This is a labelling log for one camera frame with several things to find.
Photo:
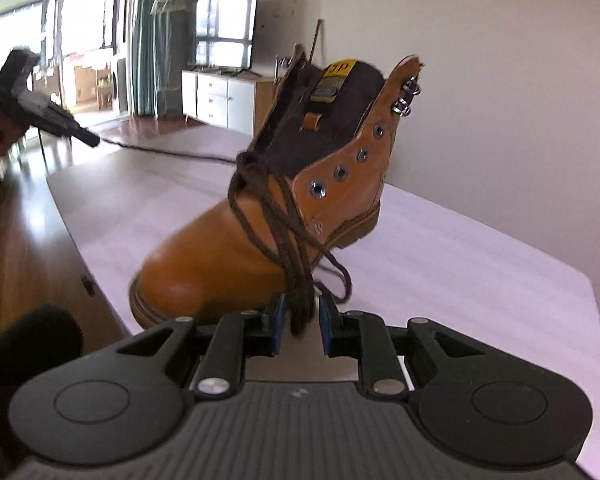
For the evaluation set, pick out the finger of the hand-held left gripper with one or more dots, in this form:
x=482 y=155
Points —
x=70 y=127

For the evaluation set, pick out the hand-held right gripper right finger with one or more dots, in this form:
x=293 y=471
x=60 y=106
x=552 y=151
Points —
x=325 y=327

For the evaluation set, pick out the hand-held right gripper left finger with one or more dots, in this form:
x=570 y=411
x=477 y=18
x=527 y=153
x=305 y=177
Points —
x=280 y=325

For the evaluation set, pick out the dark brown shoelace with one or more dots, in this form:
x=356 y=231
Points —
x=300 y=280

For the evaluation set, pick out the tan leather boot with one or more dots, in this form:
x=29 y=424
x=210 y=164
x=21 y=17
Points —
x=195 y=265

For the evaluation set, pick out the person's left hand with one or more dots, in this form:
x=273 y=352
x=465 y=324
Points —
x=10 y=142

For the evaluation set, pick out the balcony cardboard boxes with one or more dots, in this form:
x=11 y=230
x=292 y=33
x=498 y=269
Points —
x=85 y=82

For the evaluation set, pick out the balcony glass door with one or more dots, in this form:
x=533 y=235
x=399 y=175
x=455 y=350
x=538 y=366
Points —
x=85 y=20

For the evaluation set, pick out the cloth-covered floor air conditioner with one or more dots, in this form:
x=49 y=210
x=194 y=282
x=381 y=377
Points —
x=172 y=60

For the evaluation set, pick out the white and wood television cabinet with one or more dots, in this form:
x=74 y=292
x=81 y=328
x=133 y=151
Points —
x=215 y=97

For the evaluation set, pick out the flat screen television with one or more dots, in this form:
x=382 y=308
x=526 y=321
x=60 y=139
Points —
x=225 y=25

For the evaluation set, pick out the person's dark clothed body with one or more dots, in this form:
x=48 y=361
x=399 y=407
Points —
x=25 y=345

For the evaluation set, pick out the wooden stick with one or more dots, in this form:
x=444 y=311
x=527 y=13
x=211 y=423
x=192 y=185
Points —
x=314 y=45

